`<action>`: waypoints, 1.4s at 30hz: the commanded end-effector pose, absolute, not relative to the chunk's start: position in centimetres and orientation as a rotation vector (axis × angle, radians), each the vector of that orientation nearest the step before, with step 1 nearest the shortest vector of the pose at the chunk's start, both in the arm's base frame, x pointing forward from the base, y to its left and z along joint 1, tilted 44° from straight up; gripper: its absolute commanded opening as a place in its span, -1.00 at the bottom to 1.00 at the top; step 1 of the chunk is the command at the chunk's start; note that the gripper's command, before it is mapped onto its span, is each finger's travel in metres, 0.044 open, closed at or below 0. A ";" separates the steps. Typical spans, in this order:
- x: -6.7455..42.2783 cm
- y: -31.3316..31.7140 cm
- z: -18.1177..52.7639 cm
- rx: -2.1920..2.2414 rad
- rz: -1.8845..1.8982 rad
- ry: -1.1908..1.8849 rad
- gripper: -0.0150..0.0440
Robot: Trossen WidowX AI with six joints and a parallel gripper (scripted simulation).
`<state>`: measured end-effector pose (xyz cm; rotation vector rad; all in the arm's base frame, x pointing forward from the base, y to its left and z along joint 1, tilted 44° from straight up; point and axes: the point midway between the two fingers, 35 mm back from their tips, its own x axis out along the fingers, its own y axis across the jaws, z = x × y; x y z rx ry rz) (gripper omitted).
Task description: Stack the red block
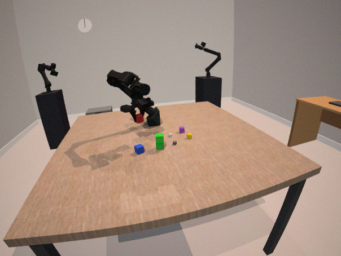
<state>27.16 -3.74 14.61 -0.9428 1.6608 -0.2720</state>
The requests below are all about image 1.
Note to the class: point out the red block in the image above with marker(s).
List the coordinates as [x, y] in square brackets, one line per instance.
[139, 118]

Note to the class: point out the blue block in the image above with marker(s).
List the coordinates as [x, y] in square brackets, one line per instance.
[139, 149]

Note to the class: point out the green block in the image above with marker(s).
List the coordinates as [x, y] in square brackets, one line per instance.
[160, 146]
[159, 138]

